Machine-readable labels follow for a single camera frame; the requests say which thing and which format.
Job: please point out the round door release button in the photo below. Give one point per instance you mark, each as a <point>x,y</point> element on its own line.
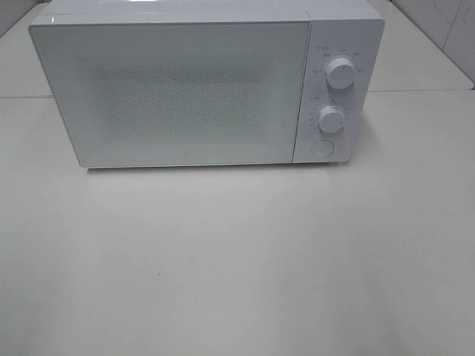
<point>322,149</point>

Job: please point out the white microwave knob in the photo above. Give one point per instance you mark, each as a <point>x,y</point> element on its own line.
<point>340,72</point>
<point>331,119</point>

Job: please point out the white microwave door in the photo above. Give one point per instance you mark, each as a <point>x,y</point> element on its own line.
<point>140,95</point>

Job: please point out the white microwave oven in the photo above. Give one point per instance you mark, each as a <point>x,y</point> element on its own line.
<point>348,28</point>

